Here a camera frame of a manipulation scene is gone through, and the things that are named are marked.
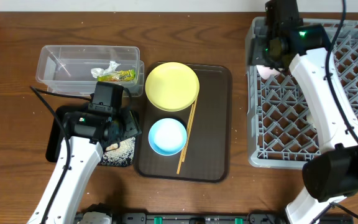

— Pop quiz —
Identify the light blue bowl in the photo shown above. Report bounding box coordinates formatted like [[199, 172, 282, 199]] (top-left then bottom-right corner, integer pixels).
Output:
[[148, 118, 187, 156]]

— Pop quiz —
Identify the small white cup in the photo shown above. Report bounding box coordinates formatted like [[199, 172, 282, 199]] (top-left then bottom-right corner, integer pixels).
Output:
[[306, 113, 314, 125]]

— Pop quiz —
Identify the white tissue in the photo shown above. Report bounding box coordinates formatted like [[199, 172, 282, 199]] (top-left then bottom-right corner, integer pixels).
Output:
[[91, 61, 121, 78]]

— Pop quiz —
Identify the grey dishwasher rack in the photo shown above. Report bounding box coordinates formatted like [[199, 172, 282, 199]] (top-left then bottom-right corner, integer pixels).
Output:
[[247, 21, 358, 169]]

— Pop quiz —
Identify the pink white bowl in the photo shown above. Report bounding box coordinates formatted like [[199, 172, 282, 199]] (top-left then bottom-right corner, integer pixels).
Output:
[[256, 65, 280, 80]]

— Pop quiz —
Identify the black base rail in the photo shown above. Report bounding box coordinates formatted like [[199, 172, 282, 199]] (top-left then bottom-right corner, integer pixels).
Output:
[[73, 203, 354, 224]]

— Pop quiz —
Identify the pile of rice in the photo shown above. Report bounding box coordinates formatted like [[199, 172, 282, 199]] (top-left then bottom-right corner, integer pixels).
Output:
[[99, 138, 136, 167]]

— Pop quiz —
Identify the yellow plate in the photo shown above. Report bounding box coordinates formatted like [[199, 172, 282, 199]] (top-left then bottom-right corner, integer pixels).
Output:
[[145, 62, 200, 111]]

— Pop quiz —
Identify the clear plastic bin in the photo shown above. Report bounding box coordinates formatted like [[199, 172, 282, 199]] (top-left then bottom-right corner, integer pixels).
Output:
[[35, 45, 144, 97]]

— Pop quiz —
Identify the dark brown serving tray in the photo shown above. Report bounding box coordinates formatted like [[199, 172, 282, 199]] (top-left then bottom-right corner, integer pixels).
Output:
[[134, 64, 232, 183]]

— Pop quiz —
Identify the wooden chopstick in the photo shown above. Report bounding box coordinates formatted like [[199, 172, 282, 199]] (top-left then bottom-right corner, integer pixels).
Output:
[[177, 102, 196, 174], [181, 99, 198, 162]]

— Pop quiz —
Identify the black square tray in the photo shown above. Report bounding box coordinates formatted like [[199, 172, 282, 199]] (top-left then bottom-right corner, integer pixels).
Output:
[[45, 103, 87, 162]]

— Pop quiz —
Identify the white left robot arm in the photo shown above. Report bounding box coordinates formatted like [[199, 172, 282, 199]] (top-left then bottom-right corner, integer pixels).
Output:
[[29, 110, 141, 223]]

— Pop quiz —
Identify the green snack wrapper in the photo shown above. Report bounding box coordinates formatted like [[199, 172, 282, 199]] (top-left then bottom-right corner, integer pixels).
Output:
[[97, 69, 136, 82]]

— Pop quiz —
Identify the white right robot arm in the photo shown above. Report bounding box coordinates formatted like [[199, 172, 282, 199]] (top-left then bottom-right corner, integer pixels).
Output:
[[247, 22, 358, 223]]

